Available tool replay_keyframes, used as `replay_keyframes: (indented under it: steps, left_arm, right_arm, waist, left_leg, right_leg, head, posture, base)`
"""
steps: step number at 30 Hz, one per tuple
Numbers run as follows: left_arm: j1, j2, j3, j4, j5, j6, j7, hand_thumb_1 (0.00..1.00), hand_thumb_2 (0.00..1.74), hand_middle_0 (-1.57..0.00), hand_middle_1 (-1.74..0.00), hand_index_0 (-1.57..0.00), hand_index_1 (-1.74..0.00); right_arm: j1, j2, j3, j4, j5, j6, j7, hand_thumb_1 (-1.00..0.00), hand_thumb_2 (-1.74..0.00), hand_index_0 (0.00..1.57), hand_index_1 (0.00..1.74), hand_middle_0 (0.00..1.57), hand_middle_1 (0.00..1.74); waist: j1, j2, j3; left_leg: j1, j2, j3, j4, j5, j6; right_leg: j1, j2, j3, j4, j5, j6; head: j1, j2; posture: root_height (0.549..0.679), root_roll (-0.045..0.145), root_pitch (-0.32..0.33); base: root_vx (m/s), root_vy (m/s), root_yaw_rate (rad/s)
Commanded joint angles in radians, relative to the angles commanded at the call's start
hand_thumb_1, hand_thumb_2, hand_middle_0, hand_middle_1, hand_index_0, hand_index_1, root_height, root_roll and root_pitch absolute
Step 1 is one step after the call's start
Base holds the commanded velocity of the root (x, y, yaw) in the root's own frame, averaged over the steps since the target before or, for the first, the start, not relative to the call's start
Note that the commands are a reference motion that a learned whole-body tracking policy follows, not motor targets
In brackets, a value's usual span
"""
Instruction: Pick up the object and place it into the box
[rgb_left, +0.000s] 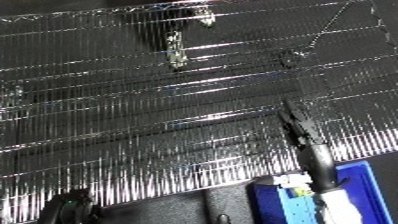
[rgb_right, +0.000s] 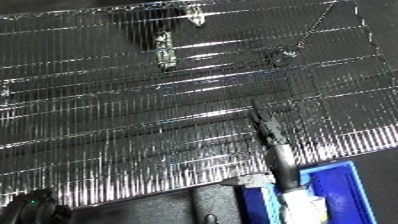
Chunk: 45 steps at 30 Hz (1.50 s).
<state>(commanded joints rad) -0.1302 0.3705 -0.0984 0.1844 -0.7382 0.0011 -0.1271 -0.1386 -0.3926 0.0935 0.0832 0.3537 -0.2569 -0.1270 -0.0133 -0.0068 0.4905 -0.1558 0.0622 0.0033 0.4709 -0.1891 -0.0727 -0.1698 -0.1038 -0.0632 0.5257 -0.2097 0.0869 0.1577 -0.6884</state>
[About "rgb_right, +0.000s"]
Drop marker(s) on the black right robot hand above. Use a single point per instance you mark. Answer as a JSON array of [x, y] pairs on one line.
[[281, 156]]

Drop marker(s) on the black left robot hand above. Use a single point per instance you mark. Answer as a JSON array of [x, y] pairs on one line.
[[35, 208]]

